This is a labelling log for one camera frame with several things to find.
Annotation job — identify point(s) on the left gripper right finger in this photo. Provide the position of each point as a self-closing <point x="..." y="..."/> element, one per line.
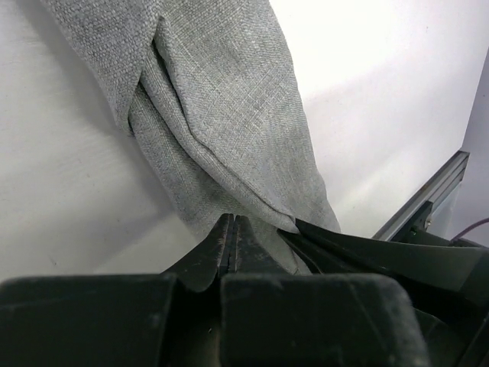
<point x="271" y="318"/>

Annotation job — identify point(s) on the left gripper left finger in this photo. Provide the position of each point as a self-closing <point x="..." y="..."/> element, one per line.
<point x="104" y="320"/>

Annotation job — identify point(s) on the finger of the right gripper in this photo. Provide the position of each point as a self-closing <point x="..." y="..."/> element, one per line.
<point x="459" y="267"/>
<point x="322" y="260"/>

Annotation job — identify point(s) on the grey cloth napkin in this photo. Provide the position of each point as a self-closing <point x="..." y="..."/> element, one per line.
<point x="208" y="90"/>

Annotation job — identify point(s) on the aluminium rail frame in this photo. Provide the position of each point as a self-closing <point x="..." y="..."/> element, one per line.
<point x="439" y="190"/>

